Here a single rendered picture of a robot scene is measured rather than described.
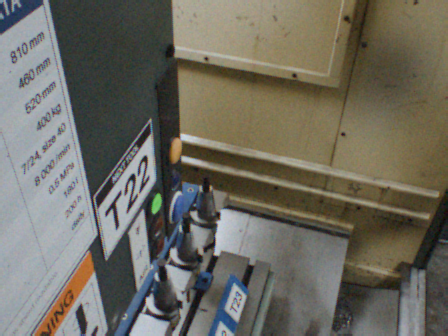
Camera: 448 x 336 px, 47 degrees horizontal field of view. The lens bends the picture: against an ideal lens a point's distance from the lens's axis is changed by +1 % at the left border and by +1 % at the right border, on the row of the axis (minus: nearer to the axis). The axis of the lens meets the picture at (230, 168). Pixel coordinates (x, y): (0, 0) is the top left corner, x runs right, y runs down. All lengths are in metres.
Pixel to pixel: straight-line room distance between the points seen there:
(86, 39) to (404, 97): 1.00
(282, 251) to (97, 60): 1.25
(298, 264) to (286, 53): 0.63
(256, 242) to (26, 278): 1.25
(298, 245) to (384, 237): 0.25
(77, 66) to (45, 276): 0.13
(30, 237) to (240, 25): 0.96
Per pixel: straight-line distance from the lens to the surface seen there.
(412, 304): 1.54
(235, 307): 1.26
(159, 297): 0.89
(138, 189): 0.44
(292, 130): 1.34
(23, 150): 0.28
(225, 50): 1.26
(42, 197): 0.31
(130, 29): 0.37
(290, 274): 1.52
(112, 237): 0.41
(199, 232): 1.03
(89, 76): 0.33
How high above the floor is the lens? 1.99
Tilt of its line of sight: 42 degrees down
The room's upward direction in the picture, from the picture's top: 3 degrees clockwise
